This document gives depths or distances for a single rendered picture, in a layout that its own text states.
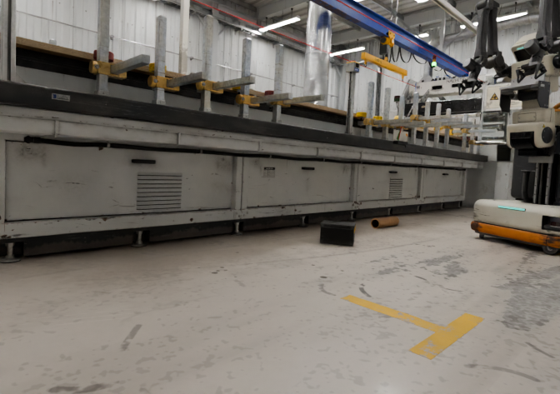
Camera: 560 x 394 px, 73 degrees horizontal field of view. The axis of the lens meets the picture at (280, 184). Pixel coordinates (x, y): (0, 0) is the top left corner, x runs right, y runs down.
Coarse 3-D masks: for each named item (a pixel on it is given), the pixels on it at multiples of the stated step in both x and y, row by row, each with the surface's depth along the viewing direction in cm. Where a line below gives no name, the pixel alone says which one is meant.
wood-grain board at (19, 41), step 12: (24, 48) 153; (36, 48) 152; (48, 48) 154; (60, 48) 157; (84, 60) 167; (96, 60) 167; (120, 60) 174; (144, 72) 186; (168, 72) 191; (312, 108) 275; (324, 108) 279; (432, 132) 410
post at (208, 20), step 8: (208, 16) 187; (208, 24) 187; (208, 32) 188; (208, 40) 188; (208, 48) 188; (208, 56) 188; (208, 64) 189; (208, 72) 189; (208, 96) 190; (208, 104) 191
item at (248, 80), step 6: (240, 78) 175; (246, 78) 172; (252, 78) 171; (216, 84) 189; (222, 84) 185; (228, 84) 181; (234, 84) 178; (240, 84) 176; (246, 84) 175; (198, 90) 200
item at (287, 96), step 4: (288, 92) 188; (264, 96) 200; (268, 96) 198; (272, 96) 196; (276, 96) 194; (280, 96) 192; (284, 96) 190; (288, 96) 188; (252, 100) 207; (256, 100) 205; (260, 100) 203; (264, 100) 200; (268, 100) 198; (272, 100) 196; (276, 100) 195; (280, 100) 195; (236, 104) 217
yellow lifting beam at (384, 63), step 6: (366, 54) 734; (366, 60) 742; (372, 60) 752; (378, 60) 767; (384, 60) 789; (384, 66) 784; (390, 66) 799; (396, 66) 816; (396, 72) 831; (402, 72) 838; (402, 78) 847
